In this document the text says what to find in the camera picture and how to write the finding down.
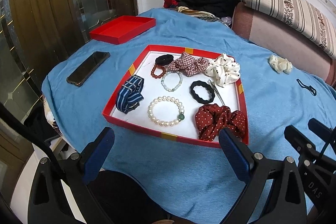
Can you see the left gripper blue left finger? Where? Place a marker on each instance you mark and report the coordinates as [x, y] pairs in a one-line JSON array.
[[48, 202]]

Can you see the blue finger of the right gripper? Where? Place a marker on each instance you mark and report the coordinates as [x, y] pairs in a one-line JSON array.
[[322, 131], [299, 142]]

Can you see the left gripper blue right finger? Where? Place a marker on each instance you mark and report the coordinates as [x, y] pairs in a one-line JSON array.
[[285, 202]]

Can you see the red polka dot scrunchie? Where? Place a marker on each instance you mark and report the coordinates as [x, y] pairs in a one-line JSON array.
[[211, 119]]

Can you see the silver hair clip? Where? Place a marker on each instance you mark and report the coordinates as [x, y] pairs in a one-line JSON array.
[[212, 84]]

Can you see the white polka dot scrunchie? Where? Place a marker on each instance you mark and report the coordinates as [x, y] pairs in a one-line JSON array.
[[224, 70]]

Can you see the red gingham scrunchie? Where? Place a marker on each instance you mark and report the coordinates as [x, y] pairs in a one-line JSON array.
[[190, 65]]

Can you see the red white jewelry box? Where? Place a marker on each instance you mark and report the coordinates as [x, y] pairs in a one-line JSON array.
[[186, 132]]

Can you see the thin black hair elastics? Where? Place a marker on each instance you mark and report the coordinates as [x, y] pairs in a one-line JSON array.
[[311, 89]]

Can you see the cream polka dot scrunchie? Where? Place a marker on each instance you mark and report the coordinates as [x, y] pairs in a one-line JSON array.
[[280, 65]]

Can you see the black smartphone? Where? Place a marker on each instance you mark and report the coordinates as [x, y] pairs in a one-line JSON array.
[[86, 68]]

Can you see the striped floral pillow back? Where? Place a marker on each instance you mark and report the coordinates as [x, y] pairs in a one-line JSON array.
[[303, 17]]

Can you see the dark clothes pile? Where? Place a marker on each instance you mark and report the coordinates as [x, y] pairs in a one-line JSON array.
[[219, 8]]

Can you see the red box lid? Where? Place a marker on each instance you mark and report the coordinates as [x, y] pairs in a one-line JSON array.
[[122, 29]]

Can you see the wooden glass door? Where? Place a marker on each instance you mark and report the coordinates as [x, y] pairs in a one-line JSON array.
[[36, 35]]

